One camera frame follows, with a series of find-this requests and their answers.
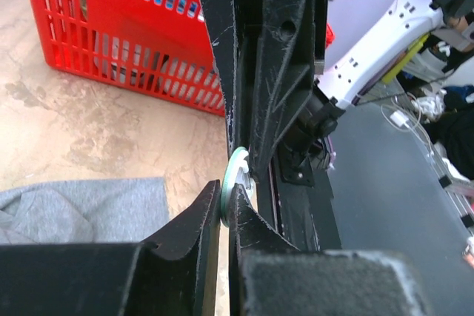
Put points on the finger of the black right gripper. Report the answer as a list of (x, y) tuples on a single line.
[(291, 41), (219, 16)]

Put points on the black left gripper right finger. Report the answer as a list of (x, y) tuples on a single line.
[(269, 276)]

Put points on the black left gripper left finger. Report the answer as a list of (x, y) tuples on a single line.
[(171, 272)]

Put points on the grey sleeveless shirt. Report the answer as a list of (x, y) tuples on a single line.
[(84, 211)]

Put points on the round iridescent brooch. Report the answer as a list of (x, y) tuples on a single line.
[(237, 183)]

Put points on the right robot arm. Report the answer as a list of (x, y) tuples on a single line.
[(336, 88)]

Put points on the red plastic basket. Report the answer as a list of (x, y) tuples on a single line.
[(159, 48)]

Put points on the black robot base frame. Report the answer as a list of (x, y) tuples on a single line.
[(386, 194)]

